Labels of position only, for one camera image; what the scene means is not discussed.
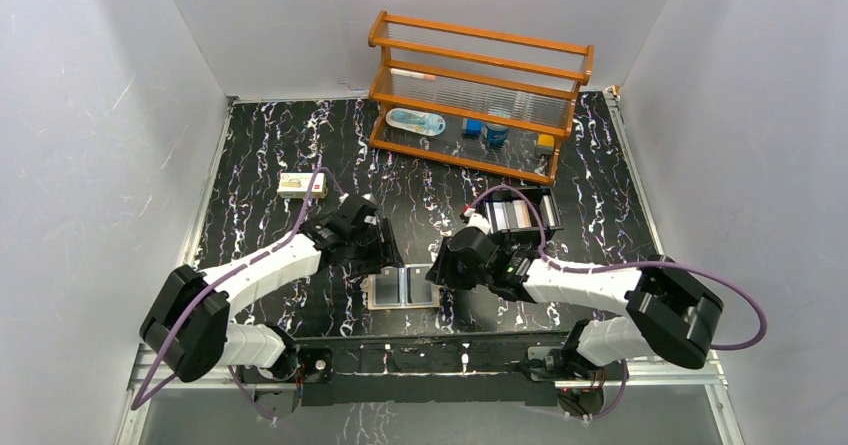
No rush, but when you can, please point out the small white cardboard box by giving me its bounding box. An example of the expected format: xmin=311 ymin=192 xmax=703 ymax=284
xmin=277 ymin=172 xmax=327 ymax=199

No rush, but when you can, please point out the beige card holder wallet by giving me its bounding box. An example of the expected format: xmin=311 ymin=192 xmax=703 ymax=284
xmin=362 ymin=264 xmax=440 ymax=310

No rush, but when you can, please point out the blue white round jar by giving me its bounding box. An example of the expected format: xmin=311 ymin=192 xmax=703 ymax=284
xmin=482 ymin=122 xmax=510 ymax=148

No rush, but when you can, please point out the blue small box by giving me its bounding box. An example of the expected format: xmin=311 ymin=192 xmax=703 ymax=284
xmin=461 ymin=118 xmax=483 ymax=139

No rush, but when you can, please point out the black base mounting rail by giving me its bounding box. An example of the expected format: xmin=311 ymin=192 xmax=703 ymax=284
xmin=235 ymin=335 xmax=627 ymax=409

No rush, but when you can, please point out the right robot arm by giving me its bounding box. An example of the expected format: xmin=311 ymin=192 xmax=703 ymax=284
xmin=426 ymin=227 xmax=724 ymax=379

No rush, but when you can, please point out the yellow small object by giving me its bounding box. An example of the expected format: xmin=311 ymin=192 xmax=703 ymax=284
xmin=535 ymin=134 xmax=556 ymax=156

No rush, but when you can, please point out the aluminium frame rail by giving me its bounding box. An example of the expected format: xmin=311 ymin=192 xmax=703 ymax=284
xmin=129 ymin=334 xmax=727 ymax=390

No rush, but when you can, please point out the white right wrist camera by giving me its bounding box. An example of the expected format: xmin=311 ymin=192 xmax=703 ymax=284
xmin=462 ymin=207 xmax=492 ymax=235

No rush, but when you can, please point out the orange wooden shelf rack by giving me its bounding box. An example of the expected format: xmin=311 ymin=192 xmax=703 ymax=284
xmin=367 ymin=11 xmax=595 ymax=185

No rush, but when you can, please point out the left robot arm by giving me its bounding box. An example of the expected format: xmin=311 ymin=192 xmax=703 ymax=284
xmin=139 ymin=195 xmax=402 ymax=382

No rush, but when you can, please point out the white pink marker pen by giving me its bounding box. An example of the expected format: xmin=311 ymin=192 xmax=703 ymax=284
xmin=390 ymin=68 xmax=436 ymax=81

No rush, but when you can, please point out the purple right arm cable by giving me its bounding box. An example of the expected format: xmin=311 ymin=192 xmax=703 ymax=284
xmin=466 ymin=184 xmax=770 ymax=423

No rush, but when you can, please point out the stack of cards in box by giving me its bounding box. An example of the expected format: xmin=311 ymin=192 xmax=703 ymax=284
xmin=484 ymin=195 xmax=558 ymax=231

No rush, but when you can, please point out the black card box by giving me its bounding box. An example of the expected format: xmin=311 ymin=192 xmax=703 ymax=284
xmin=473 ymin=187 xmax=563 ymax=247

